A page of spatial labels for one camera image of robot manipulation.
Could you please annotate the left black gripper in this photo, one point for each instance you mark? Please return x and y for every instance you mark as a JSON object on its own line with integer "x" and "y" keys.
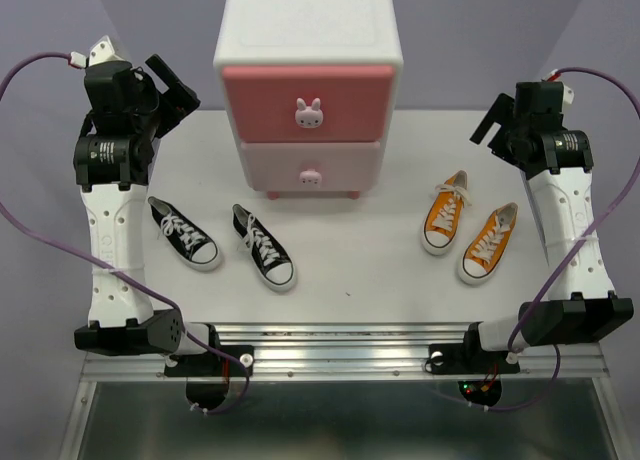
{"x": 178, "y": 101}

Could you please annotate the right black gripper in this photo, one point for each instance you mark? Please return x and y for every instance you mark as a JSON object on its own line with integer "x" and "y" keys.
{"x": 501, "y": 112}

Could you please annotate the orange canvas sneaker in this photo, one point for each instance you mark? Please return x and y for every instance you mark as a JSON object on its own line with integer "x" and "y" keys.
{"x": 440, "y": 225}
{"x": 482, "y": 256}

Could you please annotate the dark pink drawer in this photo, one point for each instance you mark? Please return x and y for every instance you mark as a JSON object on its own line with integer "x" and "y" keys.
{"x": 278, "y": 104}

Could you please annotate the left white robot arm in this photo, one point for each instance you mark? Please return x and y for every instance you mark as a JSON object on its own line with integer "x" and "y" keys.
{"x": 113, "y": 176}

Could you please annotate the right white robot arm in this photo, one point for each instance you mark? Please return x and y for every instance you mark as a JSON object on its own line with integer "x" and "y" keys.
{"x": 578, "y": 304}

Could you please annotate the white shoe cabinet body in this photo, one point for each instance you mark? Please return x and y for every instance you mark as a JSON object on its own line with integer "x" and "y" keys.
{"x": 309, "y": 32}

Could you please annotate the light pink lower drawer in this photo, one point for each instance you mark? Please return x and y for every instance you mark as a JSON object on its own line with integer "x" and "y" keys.
{"x": 298, "y": 167}

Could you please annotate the left black canvas sneaker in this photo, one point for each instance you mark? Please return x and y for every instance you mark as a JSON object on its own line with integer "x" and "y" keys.
{"x": 192, "y": 244}

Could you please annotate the black canvas sneaker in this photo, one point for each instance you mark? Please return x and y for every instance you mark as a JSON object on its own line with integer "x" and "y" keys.
{"x": 192, "y": 244}
{"x": 271, "y": 260}

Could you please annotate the right black canvas sneaker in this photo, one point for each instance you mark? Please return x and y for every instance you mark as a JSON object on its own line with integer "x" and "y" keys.
{"x": 271, "y": 260}

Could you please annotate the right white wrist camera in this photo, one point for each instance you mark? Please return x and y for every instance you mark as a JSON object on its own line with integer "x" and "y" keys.
{"x": 568, "y": 92}

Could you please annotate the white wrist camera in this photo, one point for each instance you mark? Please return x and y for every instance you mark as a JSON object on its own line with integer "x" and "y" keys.
{"x": 568, "y": 92}
{"x": 104, "y": 50}

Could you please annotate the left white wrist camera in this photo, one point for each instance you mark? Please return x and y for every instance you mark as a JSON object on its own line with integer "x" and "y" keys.
{"x": 104, "y": 50}

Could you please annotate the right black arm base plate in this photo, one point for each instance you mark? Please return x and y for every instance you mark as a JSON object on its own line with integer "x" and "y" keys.
{"x": 456, "y": 359}

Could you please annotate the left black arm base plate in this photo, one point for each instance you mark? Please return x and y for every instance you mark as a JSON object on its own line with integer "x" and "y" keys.
{"x": 208, "y": 364}

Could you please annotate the aluminium mounting rail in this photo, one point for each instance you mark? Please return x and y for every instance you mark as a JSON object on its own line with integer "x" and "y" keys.
{"x": 347, "y": 352}

